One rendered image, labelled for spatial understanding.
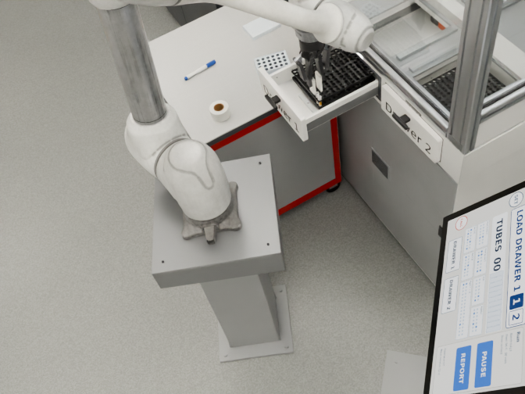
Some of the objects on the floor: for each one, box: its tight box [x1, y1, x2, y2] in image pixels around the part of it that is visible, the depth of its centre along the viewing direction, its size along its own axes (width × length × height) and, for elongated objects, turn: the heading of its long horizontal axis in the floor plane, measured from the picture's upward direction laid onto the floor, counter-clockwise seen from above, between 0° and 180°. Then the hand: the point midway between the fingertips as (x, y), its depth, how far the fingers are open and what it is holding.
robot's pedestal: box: [200, 273, 294, 363], centre depth 234 cm, size 30×30×76 cm
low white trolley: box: [148, 6, 341, 216], centre depth 277 cm, size 58×62×76 cm
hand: (316, 83), depth 205 cm, fingers closed
